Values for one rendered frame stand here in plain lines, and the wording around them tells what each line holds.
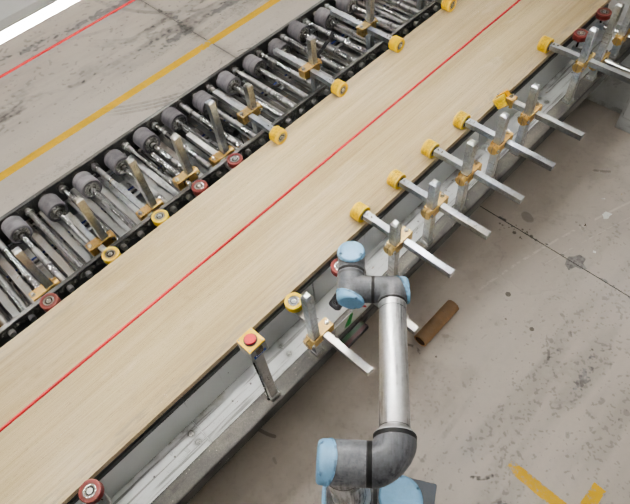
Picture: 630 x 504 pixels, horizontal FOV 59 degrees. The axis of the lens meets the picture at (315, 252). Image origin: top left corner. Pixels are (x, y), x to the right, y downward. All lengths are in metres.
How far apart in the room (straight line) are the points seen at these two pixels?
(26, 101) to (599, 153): 4.41
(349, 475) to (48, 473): 1.21
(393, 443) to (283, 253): 1.17
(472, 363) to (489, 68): 1.59
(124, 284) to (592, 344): 2.43
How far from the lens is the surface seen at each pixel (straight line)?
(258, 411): 2.35
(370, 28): 3.44
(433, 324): 3.17
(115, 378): 2.35
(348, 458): 1.49
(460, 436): 3.05
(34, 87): 5.42
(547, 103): 3.57
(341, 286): 1.80
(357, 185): 2.64
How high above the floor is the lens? 2.90
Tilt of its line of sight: 56 degrees down
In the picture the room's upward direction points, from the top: 8 degrees counter-clockwise
